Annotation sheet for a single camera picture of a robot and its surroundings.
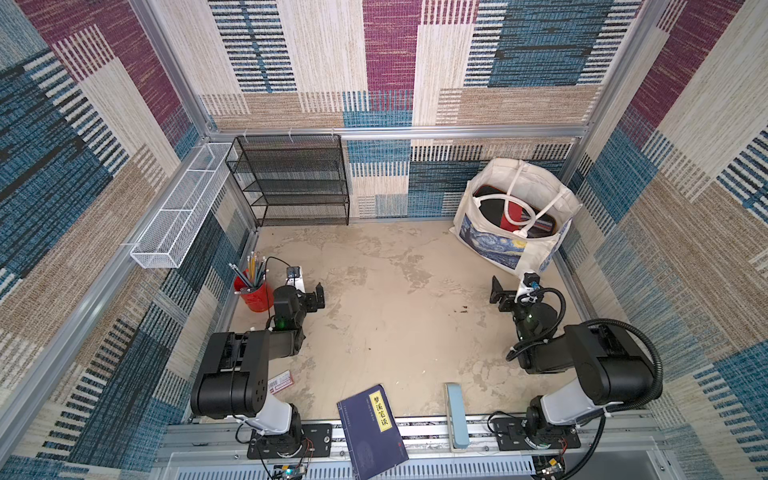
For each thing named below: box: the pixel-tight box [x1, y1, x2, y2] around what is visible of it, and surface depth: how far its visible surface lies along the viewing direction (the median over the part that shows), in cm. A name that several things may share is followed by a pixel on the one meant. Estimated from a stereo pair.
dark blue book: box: [337, 384, 409, 480], surface depth 76 cm
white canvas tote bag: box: [449, 159, 583, 275], surface depth 98 cm
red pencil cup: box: [233, 276, 275, 313], surface depth 91 cm
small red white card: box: [268, 370, 295, 395], surface depth 83 cm
